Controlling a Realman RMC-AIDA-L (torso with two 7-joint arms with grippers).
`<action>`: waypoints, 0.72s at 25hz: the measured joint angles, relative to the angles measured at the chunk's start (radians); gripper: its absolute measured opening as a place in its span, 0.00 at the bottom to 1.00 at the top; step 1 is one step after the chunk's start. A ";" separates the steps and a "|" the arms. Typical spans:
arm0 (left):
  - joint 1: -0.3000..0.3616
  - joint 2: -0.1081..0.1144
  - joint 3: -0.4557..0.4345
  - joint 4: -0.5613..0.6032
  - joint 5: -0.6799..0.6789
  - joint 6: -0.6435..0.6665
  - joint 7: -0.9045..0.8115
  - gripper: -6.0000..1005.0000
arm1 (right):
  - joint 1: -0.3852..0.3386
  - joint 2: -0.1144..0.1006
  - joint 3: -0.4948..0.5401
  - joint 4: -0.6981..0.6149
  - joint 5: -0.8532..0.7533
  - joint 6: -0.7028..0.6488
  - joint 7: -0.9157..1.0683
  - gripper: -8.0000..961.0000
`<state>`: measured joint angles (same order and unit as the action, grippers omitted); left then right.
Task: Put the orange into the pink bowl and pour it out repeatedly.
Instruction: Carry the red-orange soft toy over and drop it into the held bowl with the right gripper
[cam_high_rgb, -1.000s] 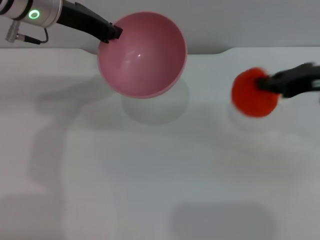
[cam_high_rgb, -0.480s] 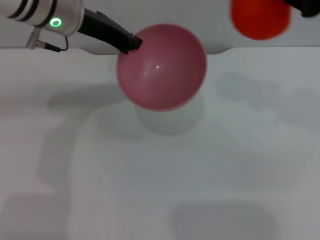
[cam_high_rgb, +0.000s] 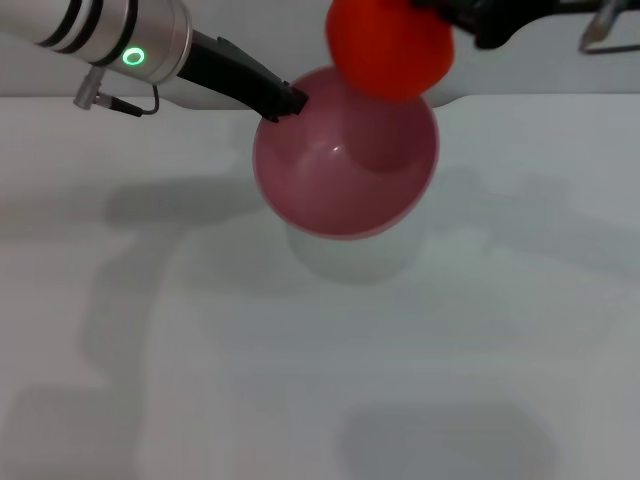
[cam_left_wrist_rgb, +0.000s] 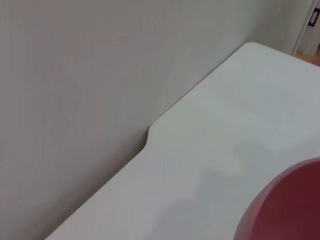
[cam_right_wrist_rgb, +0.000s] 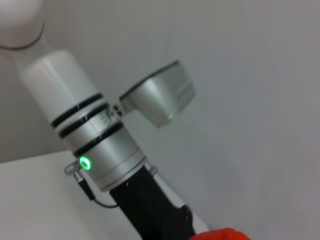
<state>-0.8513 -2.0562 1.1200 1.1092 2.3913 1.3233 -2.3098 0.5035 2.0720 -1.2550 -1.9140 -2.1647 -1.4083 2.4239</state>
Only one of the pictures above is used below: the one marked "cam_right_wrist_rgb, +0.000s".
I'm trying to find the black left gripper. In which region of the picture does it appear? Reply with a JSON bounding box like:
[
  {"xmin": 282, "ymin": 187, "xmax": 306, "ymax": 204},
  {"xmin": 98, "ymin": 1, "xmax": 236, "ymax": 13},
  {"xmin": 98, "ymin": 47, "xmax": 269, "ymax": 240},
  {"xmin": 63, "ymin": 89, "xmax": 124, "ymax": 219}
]
[{"xmin": 108, "ymin": 165, "xmax": 196, "ymax": 240}]

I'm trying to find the orange toy fruit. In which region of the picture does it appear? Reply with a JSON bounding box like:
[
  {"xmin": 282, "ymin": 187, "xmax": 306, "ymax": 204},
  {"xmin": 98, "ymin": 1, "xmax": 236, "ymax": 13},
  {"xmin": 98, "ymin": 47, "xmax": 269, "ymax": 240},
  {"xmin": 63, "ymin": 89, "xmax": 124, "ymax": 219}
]
[{"xmin": 188, "ymin": 227, "xmax": 254, "ymax": 240}]

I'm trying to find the left arm cable with connector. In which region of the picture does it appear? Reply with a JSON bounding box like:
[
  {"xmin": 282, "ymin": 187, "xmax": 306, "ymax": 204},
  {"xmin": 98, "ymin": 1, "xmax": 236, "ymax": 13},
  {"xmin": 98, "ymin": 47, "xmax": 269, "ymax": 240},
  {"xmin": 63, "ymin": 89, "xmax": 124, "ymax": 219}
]
[{"xmin": 64, "ymin": 160, "xmax": 159, "ymax": 209}]

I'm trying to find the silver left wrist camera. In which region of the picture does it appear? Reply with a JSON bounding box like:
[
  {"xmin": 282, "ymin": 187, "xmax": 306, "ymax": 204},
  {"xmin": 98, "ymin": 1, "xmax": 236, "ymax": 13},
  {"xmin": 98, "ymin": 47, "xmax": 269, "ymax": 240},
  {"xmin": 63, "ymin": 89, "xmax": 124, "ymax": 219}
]
[{"xmin": 118, "ymin": 59, "xmax": 197, "ymax": 129}]

